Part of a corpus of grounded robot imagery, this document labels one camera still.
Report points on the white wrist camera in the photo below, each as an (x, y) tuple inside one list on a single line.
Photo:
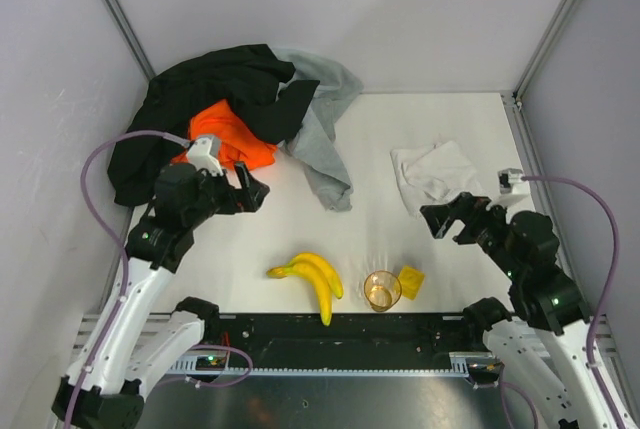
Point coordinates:
[(512, 186), (203, 154)]

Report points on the clear amber plastic cup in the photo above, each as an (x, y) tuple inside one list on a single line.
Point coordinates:
[(382, 290)]

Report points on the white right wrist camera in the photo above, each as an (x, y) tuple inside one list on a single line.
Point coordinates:
[(512, 186)]

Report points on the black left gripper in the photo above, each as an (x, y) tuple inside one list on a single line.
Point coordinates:
[(230, 194)]

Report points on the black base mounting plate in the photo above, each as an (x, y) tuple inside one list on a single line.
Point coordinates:
[(282, 337)]

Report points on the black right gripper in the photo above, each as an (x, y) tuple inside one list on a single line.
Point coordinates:
[(467, 219)]

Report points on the white cloth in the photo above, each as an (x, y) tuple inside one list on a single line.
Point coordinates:
[(433, 175)]

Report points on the right side frame rail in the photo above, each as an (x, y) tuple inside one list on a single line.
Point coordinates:
[(531, 165)]

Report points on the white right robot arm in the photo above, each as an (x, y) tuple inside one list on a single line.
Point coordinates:
[(543, 341)]

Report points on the right rear frame post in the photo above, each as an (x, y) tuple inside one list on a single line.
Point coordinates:
[(551, 36)]

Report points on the frame post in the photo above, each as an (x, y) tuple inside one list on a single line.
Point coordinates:
[(551, 36), (128, 34)]

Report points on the left rear frame post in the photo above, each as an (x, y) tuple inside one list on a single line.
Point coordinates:
[(128, 34)]

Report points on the black cloth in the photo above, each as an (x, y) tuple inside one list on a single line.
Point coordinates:
[(261, 91)]

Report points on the yellow cube block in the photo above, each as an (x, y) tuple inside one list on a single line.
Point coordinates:
[(411, 280)]

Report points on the orange cloth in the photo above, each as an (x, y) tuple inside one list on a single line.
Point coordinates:
[(238, 143)]

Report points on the grey slotted cable duct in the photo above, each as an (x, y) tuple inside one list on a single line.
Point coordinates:
[(456, 365)]

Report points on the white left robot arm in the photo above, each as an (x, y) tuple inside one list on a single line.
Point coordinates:
[(109, 383)]

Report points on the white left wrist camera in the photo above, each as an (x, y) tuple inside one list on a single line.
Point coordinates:
[(203, 154)]

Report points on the grey cloth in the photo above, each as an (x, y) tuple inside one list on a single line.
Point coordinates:
[(313, 146)]

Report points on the upper yellow banana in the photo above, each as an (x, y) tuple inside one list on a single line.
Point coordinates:
[(330, 274)]

